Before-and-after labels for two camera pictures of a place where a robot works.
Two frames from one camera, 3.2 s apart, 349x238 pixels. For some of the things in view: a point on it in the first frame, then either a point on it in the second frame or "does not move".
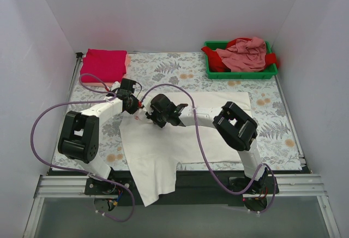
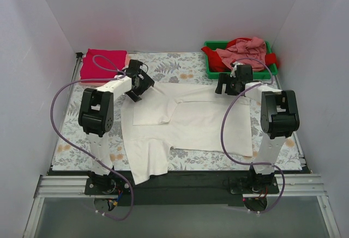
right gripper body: (152, 116) to (225, 84)
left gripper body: (133, 104) to (142, 88)
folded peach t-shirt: (109, 84) does not move
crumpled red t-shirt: (216, 65) does not move
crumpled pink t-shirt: (245, 55) does not move
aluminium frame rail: (310, 185) does not move
